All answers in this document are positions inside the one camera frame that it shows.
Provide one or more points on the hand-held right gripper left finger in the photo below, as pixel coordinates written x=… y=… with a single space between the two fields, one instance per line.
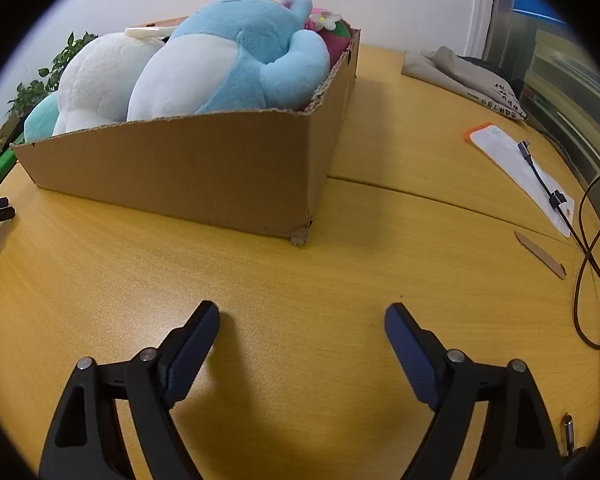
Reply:
x=195 y=345

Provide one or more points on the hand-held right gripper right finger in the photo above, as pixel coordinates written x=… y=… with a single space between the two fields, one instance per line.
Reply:
x=410 y=350

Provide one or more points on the brown cardboard box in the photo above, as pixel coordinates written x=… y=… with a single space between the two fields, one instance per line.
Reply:
x=205 y=170

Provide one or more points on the blue plush toy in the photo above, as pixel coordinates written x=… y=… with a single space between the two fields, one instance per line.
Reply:
x=240 y=45

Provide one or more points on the light teal plush toy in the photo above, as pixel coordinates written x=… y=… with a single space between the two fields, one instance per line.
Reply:
x=40 y=120

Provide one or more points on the green leafy plant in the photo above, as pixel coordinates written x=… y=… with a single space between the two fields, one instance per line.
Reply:
x=55 y=65

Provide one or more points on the white panda plush toy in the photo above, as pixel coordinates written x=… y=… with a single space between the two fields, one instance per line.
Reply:
x=95 y=85

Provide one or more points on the small wooden stick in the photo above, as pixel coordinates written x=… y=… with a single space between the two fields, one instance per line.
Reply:
x=540 y=255

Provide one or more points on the metal pen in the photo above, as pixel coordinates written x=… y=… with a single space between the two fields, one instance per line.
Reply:
x=568 y=432

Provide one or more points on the white pouch with orange edge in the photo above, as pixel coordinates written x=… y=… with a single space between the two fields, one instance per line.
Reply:
x=505 y=155

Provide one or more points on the grey cloth bag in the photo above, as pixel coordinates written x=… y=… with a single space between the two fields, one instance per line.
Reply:
x=455 y=70

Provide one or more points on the glass door with blue stripe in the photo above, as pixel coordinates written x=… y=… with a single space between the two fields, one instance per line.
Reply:
x=555 y=75

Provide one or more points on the pink plush toy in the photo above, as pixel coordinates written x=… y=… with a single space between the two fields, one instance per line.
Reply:
x=337 y=40

